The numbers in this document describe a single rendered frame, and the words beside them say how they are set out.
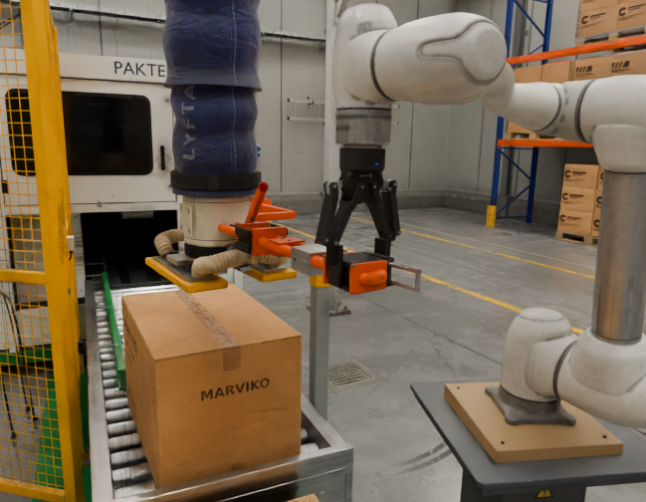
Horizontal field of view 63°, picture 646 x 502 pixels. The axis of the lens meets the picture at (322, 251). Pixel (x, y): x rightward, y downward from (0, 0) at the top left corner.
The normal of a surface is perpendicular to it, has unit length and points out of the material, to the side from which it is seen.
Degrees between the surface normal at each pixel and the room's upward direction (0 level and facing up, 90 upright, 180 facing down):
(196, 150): 80
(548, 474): 0
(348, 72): 95
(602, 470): 0
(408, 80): 121
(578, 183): 93
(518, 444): 2
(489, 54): 90
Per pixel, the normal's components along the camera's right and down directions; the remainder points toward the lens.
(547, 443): 0.04, -0.97
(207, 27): 0.10, -0.05
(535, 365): -0.78, 0.07
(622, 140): -0.78, 0.34
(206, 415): 0.47, 0.18
